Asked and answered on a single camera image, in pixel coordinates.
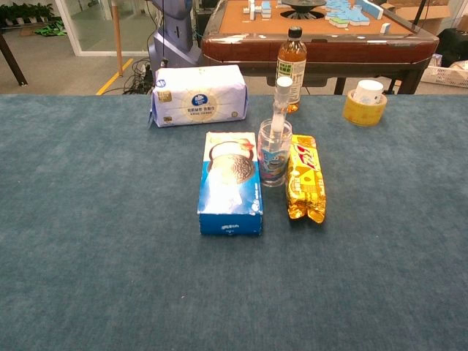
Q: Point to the white paper cup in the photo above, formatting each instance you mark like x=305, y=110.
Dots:
x=369, y=91

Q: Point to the blue table mat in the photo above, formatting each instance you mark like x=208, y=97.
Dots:
x=109, y=219

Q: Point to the blue white mahjong tile cluster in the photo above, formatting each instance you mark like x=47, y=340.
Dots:
x=257, y=9

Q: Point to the clear white-capped tube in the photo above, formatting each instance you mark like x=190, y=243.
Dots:
x=284, y=86

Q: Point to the green cloth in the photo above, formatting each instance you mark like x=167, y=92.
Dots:
x=51, y=29

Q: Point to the potted green plants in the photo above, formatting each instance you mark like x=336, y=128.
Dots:
x=25, y=12

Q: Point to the white tissue pack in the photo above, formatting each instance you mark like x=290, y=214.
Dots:
x=199, y=98

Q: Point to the wooden pole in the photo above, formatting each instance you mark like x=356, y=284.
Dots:
x=117, y=40

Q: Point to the blue cookie box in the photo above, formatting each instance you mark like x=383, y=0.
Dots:
x=230, y=183

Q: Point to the yellow snack packet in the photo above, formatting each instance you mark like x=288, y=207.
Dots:
x=305, y=183

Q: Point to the brown mahjong table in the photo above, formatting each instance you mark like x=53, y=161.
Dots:
x=347, y=47

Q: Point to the black mahjong table centre dial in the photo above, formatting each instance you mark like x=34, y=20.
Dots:
x=303, y=7

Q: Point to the white plastic basket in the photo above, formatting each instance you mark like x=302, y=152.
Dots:
x=444, y=76

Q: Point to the black bag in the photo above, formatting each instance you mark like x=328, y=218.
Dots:
x=453, y=47

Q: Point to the amber tea bottle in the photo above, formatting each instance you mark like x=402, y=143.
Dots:
x=292, y=58

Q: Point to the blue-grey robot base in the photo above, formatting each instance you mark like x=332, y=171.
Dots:
x=175, y=44

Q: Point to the blue white mahjong tile pile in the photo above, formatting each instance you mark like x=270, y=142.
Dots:
x=351, y=14

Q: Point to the clear glass jar cartoon print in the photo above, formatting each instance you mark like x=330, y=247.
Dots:
x=274, y=166

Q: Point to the dark table leg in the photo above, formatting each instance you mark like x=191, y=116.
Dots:
x=12, y=58

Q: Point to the white glass partition frame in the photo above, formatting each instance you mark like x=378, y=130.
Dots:
x=69, y=33

